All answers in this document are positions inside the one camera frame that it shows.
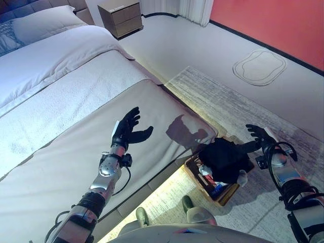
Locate brown two-drawer nightstand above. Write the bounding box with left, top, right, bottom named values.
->
left=97, top=0, right=145, bottom=40

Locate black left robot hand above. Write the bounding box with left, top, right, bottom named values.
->
left=111, top=106, right=154, bottom=150

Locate white duvet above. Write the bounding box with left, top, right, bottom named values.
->
left=0, top=25, right=137, bottom=117

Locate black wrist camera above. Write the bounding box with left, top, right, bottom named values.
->
left=120, top=153, right=133, bottom=168
left=255, top=155, right=267, bottom=170

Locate woven wicker basket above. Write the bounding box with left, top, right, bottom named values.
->
left=184, top=151, right=256, bottom=208

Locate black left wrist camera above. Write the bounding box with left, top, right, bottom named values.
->
left=120, top=153, right=133, bottom=168

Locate beige upholstered bed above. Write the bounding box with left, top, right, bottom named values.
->
left=0, top=0, right=219, bottom=243

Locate beige bed runner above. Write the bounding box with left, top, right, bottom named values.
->
left=0, top=78, right=219, bottom=243

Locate white pillow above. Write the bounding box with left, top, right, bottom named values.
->
left=11, top=5, right=88, bottom=43

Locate black garment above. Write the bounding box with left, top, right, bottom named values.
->
left=198, top=137, right=252, bottom=185

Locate grey streaked area rug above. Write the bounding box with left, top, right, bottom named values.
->
left=108, top=66, right=324, bottom=243

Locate patterned beige cushion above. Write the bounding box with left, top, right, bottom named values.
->
left=0, top=19, right=23, bottom=56

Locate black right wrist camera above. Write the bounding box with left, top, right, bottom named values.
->
left=255, top=155, right=267, bottom=170

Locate white garment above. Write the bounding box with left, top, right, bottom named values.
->
left=198, top=164, right=249, bottom=188

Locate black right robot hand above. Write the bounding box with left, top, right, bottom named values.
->
left=237, top=124, right=279, bottom=154

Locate white textured bed sheet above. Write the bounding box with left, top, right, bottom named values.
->
left=0, top=49, right=163, bottom=178

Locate grey robot torso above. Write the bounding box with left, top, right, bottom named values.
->
left=105, top=222, right=274, bottom=243

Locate brown tufted headboard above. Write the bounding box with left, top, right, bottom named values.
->
left=0, top=0, right=96, bottom=26

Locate white outlined floor mat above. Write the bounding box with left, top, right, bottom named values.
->
left=232, top=49, right=287, bottom=87

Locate white pleated curtain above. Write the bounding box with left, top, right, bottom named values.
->
left=140, top=0, right=215, bottom=27

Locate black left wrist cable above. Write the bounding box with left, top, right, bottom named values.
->
left=112, top=165, right=132, bottom=196

